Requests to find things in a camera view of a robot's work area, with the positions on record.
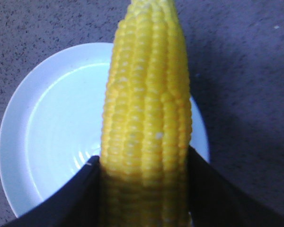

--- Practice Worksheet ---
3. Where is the yellow corn cob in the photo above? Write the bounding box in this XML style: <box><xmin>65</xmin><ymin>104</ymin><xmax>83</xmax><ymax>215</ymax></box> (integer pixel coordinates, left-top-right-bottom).
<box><xmin>99</xmin><ymin>0</ymin><xmax>192</xmax><ymax>227</ymax></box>

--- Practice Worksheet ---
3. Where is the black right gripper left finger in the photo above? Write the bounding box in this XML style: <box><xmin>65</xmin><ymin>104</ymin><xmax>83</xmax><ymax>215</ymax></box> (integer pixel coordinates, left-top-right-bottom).
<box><xmin>5</xmin><ymin>156</ymin><xmax>100</xmax><ymax>227</ymax></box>

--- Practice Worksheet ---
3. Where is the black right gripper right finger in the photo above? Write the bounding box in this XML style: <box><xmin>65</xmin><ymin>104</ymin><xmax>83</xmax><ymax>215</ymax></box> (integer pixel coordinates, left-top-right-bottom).
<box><xmin>187</xmin><ymin>147</ymin><xmax>284</xmax><ymax>227</ymax></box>

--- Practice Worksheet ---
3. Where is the light blue plate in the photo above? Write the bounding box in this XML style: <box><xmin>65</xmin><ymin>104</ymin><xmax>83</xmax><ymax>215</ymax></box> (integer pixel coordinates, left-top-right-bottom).
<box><xmin>0</xmin><ymin>42</ymin><xmax>210</xmax><ymax>218</ymax></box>

